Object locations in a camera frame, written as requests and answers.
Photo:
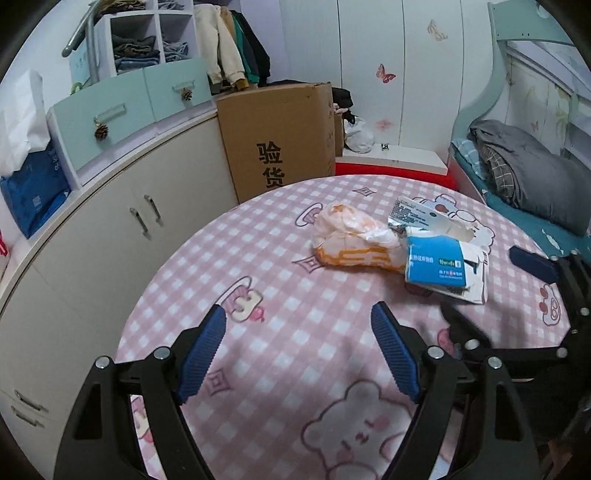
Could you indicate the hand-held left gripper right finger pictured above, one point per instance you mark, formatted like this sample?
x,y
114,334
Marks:
x,y
397,355

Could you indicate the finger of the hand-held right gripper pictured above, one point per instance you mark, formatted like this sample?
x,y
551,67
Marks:
x,y
531,264
466,330

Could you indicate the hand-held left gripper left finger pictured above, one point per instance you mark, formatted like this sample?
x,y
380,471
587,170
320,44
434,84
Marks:
x,y
201,355

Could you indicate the blue white medicine box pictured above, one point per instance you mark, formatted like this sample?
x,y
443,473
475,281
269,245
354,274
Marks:
x,y
438,273

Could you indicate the orange white plastic bag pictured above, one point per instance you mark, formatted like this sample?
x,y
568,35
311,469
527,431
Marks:
x,y
351,249

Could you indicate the white torn medicine box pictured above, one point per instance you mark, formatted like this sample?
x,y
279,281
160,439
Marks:
x,y
415,214

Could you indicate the teal quilted bed cover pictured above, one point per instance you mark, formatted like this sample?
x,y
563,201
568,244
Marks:
x,y
531,226

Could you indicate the grey quilt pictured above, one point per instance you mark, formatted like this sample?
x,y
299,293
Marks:
x,y
526,170

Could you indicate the pink checked printed tablecloth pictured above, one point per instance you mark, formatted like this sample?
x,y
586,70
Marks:
x,y
286,300

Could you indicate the blue checked pillowcase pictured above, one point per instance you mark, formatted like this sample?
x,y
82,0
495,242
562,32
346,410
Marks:
x,y
466,161

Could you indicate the white curved cabinet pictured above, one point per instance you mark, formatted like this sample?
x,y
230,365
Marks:
x,y
92,267

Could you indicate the red cloth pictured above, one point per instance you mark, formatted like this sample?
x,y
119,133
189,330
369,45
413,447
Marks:
x,y
392,175

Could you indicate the white platform step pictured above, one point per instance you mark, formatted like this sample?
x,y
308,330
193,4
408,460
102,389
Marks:
x,y
397,158

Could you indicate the pale pink butterfly sticker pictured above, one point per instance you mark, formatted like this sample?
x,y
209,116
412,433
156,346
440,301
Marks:
x,y
384,124

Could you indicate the red white plastic bag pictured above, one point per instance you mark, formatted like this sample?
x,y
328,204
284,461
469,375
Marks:
x,y
3,244

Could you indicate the large cardboard box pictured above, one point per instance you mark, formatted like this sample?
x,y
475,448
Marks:
x,y
277,138

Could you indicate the blue plastic bag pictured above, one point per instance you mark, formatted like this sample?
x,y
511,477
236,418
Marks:
x,y
32,194

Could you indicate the red butterfly sticker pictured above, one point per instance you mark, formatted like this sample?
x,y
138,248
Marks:
x,y
385,74

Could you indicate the pinecone ornament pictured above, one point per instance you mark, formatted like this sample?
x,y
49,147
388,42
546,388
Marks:
x,y
101,132
187,95

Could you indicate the black clothing pile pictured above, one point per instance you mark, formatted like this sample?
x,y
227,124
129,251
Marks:
x,y
342,104

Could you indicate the beige butterfly sticker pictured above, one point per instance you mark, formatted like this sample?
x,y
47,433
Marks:
x,y
437,30

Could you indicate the teal drawer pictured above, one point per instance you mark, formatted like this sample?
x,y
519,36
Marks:
x,y
101,115
180,87

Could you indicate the white paper bag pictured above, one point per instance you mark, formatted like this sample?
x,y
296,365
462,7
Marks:
x,y
23,120

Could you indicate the folded blue clothes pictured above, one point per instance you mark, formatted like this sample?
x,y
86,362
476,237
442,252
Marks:
x,y
175,50

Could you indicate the folded jeans stack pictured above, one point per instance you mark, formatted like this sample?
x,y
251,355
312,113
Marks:
x,y
136,55

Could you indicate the green hanging garment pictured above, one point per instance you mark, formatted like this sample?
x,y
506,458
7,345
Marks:
x,y
244,50

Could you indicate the beige hanging jacket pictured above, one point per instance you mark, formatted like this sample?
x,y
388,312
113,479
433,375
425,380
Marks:
x,y
219,46

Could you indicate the black hanging jacket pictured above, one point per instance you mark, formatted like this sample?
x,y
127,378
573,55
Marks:
x,y
258,50

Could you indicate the white cubby shelf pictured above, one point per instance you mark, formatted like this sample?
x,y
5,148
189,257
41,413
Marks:
x,y
147,27

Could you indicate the curved metal pole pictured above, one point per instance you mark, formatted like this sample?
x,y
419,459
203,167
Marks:
x,y
92,41

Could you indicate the clothes pile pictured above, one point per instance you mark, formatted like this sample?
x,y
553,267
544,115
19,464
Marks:
x,y
120,5

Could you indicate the white bed rail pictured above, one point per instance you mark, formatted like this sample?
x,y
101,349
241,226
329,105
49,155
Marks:
x,y
572,120

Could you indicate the teal curved bed frame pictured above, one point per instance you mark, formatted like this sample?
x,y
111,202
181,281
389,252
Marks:
x,y
496,69

